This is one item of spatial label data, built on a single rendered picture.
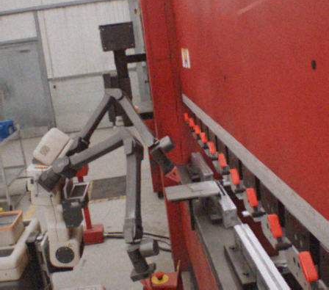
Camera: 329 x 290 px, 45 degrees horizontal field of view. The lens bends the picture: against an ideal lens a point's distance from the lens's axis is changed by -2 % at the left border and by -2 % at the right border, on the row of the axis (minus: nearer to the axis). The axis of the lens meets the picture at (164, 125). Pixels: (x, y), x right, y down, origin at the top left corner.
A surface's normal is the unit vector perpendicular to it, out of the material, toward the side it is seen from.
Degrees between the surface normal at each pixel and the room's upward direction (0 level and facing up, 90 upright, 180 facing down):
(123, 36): 90
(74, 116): 90
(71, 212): 90
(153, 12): 90
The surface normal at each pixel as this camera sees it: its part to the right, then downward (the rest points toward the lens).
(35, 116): 0.06, 0.19
